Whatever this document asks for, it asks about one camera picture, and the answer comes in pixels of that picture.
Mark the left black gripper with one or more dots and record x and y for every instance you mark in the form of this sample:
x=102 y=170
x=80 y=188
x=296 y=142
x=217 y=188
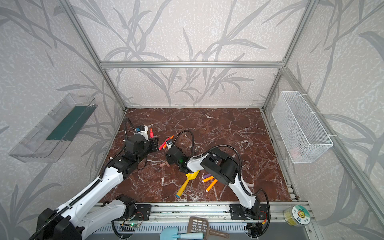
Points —
x=151 y=143

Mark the orange marker pen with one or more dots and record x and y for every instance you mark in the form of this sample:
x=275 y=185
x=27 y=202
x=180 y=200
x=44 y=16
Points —
x=170 y=138

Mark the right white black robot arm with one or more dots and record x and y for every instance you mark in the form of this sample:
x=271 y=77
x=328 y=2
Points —
x=227 y=171

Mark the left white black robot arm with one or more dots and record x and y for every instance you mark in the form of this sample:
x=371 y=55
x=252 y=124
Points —
x=50 y=221

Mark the red marker pen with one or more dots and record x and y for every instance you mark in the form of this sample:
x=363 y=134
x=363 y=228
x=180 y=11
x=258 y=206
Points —
x=162 y=145

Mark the yellow toy shovel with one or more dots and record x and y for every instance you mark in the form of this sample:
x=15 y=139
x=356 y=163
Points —
x=190 y=177

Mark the purple capped marker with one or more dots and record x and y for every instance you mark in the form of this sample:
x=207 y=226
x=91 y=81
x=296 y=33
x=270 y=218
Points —
x=206 y=176

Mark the orange capped marker upper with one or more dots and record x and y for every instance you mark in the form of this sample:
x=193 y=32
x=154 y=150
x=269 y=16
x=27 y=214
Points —
x=207 y=179

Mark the orange capped marker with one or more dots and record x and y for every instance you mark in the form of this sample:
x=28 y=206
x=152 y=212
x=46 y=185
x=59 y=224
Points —
x=211 y=185
x=207 y=179

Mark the orange capped marker lower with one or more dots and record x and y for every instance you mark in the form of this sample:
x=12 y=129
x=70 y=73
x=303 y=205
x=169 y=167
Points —
x=211 y=185

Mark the brown toy slotted spatula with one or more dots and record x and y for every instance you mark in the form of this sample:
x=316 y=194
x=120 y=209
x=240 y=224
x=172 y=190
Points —
x=200 y=225

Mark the teal toy shovel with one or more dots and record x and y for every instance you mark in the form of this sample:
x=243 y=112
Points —
x=171 y=233

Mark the clear round dish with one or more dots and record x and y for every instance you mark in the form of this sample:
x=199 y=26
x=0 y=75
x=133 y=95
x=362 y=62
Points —
x=70 y=232

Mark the yellow-green tape roll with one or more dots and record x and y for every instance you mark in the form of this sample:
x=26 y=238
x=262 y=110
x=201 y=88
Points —
x=297 y=216

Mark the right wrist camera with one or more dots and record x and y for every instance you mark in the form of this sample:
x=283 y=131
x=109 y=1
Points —
x=169 y=144

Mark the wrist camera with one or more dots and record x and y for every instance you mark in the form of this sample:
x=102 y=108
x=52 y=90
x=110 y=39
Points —
x=169 y=144
x=143 y=130

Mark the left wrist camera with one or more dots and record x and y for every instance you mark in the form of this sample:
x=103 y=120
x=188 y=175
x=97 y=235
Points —
x=143 y=130

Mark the aluminium mounting rail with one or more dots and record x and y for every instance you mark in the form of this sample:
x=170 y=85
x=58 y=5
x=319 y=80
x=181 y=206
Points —
x=157 y=213

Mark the clear plastic wall bin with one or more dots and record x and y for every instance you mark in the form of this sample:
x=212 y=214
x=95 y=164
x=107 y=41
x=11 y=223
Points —
x=49 y=139

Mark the white wire mesh basket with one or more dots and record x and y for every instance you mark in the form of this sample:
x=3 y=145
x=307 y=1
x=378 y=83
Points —
x=303 y=135

